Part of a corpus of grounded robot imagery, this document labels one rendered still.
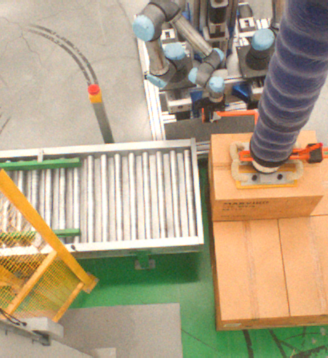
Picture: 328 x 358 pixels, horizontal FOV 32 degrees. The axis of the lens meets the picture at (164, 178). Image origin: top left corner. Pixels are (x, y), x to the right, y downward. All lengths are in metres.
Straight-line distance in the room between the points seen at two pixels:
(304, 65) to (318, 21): 0.26
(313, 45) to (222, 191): 1.33
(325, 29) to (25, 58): 3.27
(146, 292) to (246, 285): 0.84
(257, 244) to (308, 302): 0.44
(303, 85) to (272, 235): 1.47
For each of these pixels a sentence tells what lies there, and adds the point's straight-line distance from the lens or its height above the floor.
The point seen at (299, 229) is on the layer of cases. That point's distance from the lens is 3.55.
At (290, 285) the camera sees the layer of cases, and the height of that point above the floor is 0.54.
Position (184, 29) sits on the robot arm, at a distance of 2.90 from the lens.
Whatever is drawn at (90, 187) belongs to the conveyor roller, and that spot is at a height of 0.55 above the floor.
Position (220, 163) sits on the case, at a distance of 3.20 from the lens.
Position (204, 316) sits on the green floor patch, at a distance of 3.93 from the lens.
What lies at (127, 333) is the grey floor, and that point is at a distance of 3.93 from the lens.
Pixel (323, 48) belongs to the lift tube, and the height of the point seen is 2.24.
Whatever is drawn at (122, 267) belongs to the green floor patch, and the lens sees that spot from 4.00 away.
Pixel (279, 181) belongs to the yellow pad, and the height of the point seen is 0.97.
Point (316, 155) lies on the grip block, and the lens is 3.13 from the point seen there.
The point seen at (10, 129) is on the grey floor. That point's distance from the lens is 4.54.
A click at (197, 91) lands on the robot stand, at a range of 3.45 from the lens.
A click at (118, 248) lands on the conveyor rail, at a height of 0.59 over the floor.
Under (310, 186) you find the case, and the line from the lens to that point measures 3.22.
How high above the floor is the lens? 3.89
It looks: 69 degrees down
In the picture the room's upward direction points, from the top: 5 degrees counter-clockwise
